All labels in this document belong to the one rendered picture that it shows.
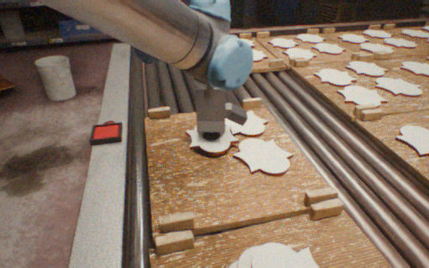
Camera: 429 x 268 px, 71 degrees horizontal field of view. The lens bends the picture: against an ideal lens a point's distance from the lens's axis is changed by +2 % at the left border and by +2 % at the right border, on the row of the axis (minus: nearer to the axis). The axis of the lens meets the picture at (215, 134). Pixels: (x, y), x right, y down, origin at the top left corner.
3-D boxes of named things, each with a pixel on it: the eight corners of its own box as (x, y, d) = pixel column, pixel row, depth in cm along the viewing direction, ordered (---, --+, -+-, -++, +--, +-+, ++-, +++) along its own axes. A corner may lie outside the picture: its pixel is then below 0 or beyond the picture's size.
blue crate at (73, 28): (62, 37, 439) (57, 22, 427) (59, 31, 471) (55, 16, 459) (106, 33, 463) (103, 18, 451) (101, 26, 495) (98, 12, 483)
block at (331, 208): (312, 221, 52) (314, 210, 51) (306, 214, 54) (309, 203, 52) (342, 214, 54) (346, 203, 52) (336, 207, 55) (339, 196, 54)
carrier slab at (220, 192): (153, 243, 50) (153, 237, 50) (145, 122, 84) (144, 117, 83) (340, 208, 57) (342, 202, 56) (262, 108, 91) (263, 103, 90)
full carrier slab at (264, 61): (197, 78, 111) (197, 67, 108) (183, 46, 144) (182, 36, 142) (286, 70, 117) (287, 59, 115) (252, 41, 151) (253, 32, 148)
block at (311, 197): (306, 208, 55) (309, 197, 53) (302, 201, 56) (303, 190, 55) (337, 203, 56) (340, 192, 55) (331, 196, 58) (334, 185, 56)
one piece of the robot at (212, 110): (253, 73, 58) (247, 142, 67) (248, 58, 66) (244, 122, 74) (191, 73, 58) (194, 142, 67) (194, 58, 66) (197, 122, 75)
